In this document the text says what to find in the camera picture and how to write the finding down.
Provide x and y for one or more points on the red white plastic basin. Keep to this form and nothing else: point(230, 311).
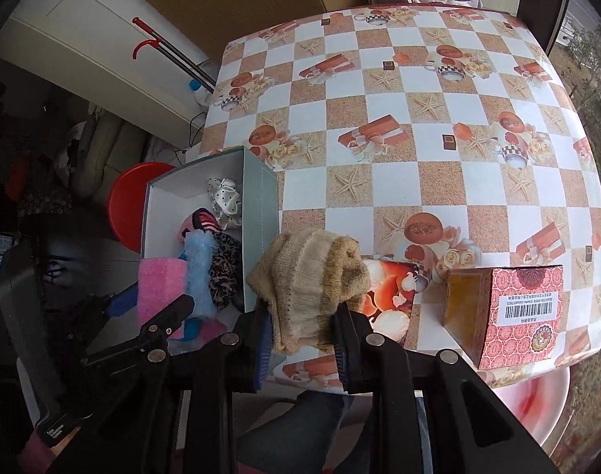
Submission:
point(538, 403)

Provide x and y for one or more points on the beige knitted sock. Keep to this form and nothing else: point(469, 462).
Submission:
point(303, 277)

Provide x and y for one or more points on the large pink sponge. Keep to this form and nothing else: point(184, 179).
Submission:
point(160, 281)

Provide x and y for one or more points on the tissue pack floral print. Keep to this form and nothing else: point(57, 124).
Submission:
point(390, 300)

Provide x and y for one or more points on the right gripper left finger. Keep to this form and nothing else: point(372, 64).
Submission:
point(263, 350)

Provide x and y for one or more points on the leopard print scrunchie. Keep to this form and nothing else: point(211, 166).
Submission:
point(226, 277)

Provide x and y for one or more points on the pink black striped sock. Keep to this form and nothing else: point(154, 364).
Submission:
point(200, 219)

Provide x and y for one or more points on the white bottle blue cap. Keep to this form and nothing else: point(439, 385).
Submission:
point(200, 93)

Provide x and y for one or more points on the light blue fluffy duster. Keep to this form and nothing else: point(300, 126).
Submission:
point(199, 250)

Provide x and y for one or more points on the blue cloth bundle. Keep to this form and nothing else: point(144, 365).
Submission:
point(192, 325)

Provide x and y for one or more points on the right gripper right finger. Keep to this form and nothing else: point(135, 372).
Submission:
point(348, 330)

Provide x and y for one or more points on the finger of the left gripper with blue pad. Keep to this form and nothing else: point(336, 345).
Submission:
point(151, 344)
point(123, 301)

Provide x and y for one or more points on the checkered patterned tablecloth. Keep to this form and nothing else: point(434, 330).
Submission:
point(437, 135)

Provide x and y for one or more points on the grey white storage box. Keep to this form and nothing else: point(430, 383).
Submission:
point(171, 198)

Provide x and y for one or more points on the cream polka dot scrunchie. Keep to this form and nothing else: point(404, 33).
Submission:
point(226, 202)

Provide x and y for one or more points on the red handled mop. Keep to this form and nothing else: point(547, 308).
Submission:
point(156, 41)

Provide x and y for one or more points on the white cabinet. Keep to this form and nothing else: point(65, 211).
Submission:
point(85, 46)

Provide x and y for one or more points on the red patterned carton box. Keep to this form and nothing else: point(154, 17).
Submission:
point(504, 316)

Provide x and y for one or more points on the red plastic stool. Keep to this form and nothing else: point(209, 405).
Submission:
point(126, 202)

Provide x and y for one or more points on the green sofa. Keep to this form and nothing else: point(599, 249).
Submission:
point(98, 150)

